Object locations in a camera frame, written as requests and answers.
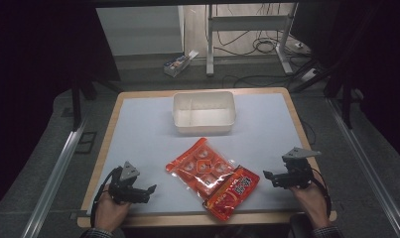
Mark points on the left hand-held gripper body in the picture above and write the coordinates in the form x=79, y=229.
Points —
x=124, y=188

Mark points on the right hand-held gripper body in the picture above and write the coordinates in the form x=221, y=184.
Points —
x=298, y=170

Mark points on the person's left hand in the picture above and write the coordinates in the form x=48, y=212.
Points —
x=109, y=211

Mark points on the person's right hand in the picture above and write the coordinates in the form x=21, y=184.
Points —
x=311, y=201

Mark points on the red snack packet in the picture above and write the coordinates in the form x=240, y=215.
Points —
x=232, y=195

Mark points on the clear orange snack packet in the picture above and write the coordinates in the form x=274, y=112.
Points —
x=197, y=165

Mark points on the black metal stand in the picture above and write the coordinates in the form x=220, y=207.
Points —
x=346, y=102
x=76, y=102

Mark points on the white plastic container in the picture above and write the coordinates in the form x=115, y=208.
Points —
x=204, y=114

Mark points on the white power strip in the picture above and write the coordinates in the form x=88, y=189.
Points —
x=310, y=74

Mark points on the white panel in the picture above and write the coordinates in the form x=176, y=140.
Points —
x=141, y=29

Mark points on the aluminium floor rail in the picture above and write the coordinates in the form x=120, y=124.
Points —
x=52, y=178
x=366, y=165

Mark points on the white metal desk frame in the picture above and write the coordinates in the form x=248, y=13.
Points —
x=247, y=23

